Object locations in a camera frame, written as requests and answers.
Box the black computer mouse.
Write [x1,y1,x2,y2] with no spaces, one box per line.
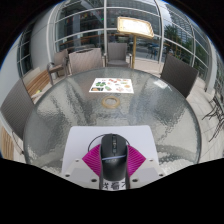
[99,132,130,183]

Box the gold menu display stand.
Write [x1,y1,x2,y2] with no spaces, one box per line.
[116,16,155,70]

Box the dark metal folding table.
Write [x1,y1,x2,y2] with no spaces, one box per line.
[201,89,224,143]

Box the gold table centre ring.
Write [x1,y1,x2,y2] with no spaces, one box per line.
[101,95,121,110]

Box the white printed mouse pad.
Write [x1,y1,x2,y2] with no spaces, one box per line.
[60,124,160,191]

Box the colourful laminated menu card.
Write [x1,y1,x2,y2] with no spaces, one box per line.
[88,77,135,95]

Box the grey wicker chair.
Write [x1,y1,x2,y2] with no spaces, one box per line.
[159,53,200,100]
[0,77,36,156]
[105,41,132,69]
[67,47,105,76]
[46,48,70,85]

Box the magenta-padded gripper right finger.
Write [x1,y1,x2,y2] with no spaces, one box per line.
[124,145,167,191]

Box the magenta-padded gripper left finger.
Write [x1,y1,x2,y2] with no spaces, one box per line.
[63,143,104,191]

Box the wooden slatted bench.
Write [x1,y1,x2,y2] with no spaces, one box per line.
[24,68,51,98]
[0,125,15,161]

